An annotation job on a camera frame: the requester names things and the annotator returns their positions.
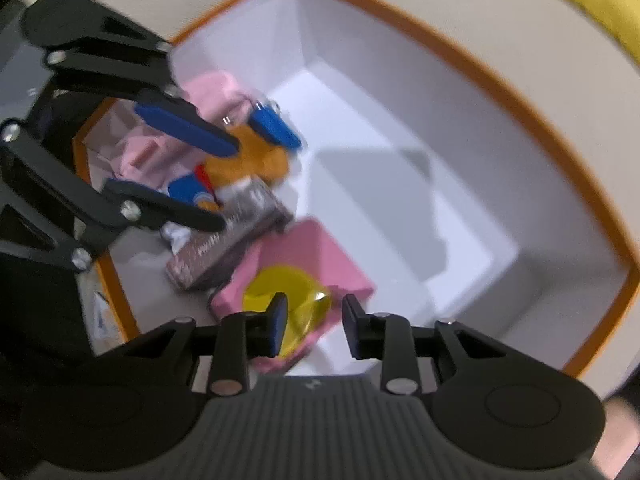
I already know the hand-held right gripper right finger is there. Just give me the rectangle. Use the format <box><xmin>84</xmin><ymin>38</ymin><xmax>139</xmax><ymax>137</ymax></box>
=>
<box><xmin>341</xmin><ymin>292</ymin><xmax>511</xmax><ymax>395</ymax></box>

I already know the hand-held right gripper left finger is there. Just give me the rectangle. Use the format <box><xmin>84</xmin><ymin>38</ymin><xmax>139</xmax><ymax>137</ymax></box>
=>
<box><xmin>115</xmin><ymin>291</ymin><xmax>290</xmax><ymax>396</ymax></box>

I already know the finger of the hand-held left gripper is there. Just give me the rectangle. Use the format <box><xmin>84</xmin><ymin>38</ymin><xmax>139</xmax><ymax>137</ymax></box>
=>
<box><xmin>0</xmin><ymin>119</ymin><xmax>227</xmax><ymax>273</ymax></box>
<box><xmin>42</xmin><ymin>0</ymin><xmax>241</xmax><ymax>157</ymax></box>

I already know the pink handheld gadget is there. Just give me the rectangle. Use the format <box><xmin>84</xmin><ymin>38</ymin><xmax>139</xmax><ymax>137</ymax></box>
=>
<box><xmin>112</xmin><ymin>71</ymin><xmax>253</xmax><ymax>183</ymax></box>

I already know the pink box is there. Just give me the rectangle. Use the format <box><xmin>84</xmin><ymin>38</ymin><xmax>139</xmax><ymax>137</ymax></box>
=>
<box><xmin>209</xmin><ymin>217</ymin><xmax>377</xmax><ymax>376</ymax></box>

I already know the brown teddy bear doll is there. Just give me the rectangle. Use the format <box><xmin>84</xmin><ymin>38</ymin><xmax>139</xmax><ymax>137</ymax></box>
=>
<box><xmin>160</xmin><ymin>122</ymin><xmax>293</xmax><ymax>246</ymax></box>

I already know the orange cardboard box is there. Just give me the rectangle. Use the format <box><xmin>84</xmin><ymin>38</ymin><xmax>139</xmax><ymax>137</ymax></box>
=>
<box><xmin>72</xmin><ymin>0</ymin><xmax>640</xmax><ymax>381</ymax></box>

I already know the brown glittery box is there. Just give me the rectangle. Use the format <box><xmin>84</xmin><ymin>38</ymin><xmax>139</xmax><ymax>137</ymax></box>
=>
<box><xmin>165</xmin><ymin>180</ymin><xmax>296</xmax><ymax>292</ymax></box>

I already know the white printed packet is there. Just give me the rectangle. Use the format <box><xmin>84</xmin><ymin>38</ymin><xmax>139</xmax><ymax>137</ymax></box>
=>
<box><xmin>91</xmin><ymin>290</ymin><xmax>126</xmax><ymax>348</ymax></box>

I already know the person's right leg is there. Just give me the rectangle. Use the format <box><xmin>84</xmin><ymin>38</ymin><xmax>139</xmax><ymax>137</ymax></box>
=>
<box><xmin>597</xmin><ymin>392</ymin><xmax>640</xmax><ymax>480</ymax></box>

